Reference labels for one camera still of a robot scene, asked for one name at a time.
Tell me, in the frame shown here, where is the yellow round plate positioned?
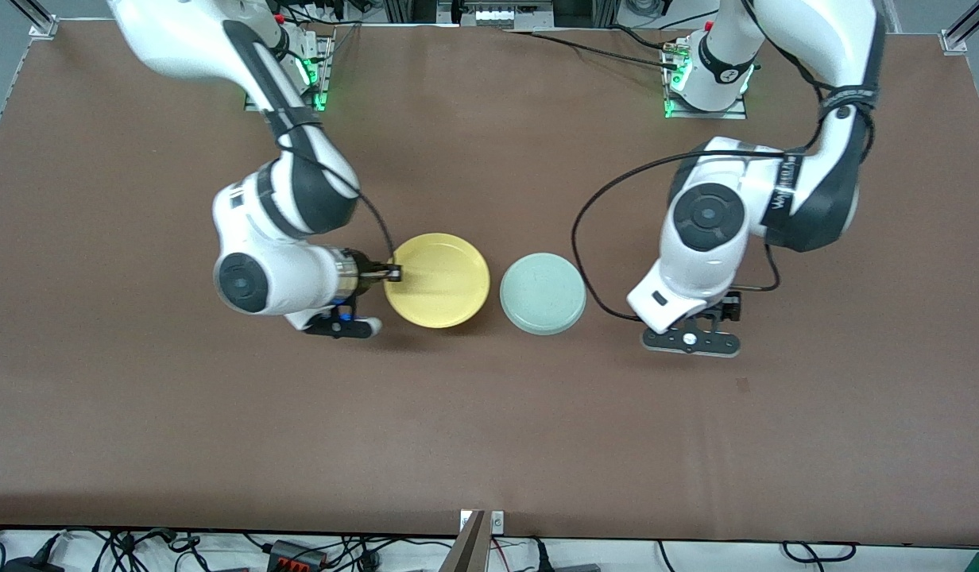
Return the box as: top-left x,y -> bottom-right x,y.
383,233 -> 491,329

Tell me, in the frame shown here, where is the pale green round plate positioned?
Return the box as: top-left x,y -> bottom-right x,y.
499,253 -> 587,336

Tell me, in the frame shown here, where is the brown table cover cloth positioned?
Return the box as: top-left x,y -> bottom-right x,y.
0,19 -> 979,549

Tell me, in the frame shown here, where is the white terminal block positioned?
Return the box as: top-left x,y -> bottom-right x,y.
474,6 -> 555,31

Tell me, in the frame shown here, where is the slanted aluminium bar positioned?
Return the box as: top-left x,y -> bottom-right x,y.
440,508 -> 488,572

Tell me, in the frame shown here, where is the black orange power strip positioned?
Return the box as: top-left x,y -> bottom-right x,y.
265,539 -> 329,572

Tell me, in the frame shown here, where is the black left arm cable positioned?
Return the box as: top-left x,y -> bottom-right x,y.
571,75 -> 881,323

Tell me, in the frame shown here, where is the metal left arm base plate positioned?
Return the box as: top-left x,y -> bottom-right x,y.
663,44 -> 749,121

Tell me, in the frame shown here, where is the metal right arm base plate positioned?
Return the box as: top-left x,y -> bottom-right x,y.
243,33 -> 333,113

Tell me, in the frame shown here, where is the looped black floor cable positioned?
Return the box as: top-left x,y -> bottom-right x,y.
781,540 -> 858,564

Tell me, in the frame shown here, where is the short black table cable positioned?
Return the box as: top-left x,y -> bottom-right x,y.
609,24 -> 685,52

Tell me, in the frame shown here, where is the long black table cable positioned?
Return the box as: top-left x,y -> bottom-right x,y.
505,29 -> 683,71

